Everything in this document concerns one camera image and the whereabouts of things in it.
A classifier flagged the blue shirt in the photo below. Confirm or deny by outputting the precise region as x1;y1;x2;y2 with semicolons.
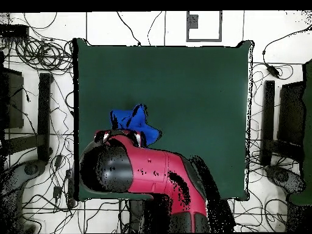
109;103;163;147

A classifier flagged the long black stand bar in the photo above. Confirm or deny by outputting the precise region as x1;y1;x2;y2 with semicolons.
37;73;54;163
260;80;275;167

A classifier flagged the black power strip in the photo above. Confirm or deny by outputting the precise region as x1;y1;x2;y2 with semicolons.
65;168;76;208

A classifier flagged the black cabinet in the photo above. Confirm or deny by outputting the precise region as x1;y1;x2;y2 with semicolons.
0;66;25;130
276;81;306;147

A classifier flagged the grey stand foot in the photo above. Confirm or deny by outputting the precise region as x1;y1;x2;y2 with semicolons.
0;159;48;233
264;164;307;196

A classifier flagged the dark green table cloth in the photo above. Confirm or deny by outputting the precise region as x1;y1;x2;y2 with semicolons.
72;37;255;202

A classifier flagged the black electronics box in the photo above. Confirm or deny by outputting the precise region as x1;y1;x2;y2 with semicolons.
0;24;30;39

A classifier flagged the black power adapter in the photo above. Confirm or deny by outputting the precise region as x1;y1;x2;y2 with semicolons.
266;63;281;79

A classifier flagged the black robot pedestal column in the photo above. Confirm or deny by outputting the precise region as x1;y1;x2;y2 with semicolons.
128;199;147;233

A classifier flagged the coiled black cable bundle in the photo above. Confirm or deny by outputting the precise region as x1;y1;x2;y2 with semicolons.
15;36;74;75

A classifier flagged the black cable with plug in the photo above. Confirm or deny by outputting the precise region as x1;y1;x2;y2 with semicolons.
116;10;142;47

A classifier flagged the thin black cable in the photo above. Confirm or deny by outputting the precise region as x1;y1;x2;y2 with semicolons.
146;10;163;46

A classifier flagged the grey square floor frame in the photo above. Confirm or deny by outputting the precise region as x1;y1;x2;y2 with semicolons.
186;10;223;43

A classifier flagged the black adapter cable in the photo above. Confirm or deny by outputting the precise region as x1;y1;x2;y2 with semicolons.
261;24;312;66

